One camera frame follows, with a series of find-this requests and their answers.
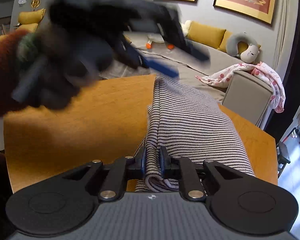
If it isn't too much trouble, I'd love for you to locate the beige black striped garment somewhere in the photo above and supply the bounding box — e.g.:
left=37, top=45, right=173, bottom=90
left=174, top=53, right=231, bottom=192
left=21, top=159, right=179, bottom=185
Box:
left=135, top=74, right=254, bottom=192

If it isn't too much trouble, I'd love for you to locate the red sleeved left forearm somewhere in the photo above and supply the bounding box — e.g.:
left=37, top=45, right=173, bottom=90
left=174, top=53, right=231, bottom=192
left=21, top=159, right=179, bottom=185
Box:
left=0, top=30, right=40, bottom=117

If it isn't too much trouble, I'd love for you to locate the left gloved hand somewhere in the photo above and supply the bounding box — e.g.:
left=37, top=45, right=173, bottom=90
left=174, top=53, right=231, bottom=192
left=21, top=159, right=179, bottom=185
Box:
left=10, top=0, right=115, bottom=111

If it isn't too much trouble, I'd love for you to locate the yellow armchair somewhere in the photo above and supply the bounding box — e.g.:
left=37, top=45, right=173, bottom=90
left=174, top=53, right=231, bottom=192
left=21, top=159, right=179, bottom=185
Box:
left=0, top=9, right=46, bottom=41

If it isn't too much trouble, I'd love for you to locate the white goose plush toy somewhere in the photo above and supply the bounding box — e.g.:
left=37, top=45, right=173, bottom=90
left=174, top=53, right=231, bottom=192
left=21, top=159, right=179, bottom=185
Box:
left=146, top=34, right=175, bottom=50

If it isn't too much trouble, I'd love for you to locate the beige sofa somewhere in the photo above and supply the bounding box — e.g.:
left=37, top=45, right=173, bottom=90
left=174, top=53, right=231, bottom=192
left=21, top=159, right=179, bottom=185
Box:
left=97, top=29, right=274, bottom=131

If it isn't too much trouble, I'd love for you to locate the pink floral blanket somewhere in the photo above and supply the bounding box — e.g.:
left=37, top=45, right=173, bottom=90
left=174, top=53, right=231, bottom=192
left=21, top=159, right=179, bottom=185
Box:
left=196, top=62, right=286, bottom=113

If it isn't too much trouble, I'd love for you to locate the dark curtain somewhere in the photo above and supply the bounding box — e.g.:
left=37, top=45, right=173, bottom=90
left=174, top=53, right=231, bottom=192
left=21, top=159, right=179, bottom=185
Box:
left=264, top=0, right=300, bottom=143

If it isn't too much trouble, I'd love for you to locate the yellow sofa cushion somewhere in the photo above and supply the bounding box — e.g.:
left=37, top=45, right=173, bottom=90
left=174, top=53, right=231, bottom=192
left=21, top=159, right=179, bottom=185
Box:
left=187, top=21, right=226, bottom=49
left=218, top=30, right=261, bottom=57

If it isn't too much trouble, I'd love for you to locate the grey plush neck pillow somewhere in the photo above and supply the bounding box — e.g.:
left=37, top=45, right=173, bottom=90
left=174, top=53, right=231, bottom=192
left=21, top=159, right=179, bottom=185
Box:
left=225, top=33, right=260, bottom=63

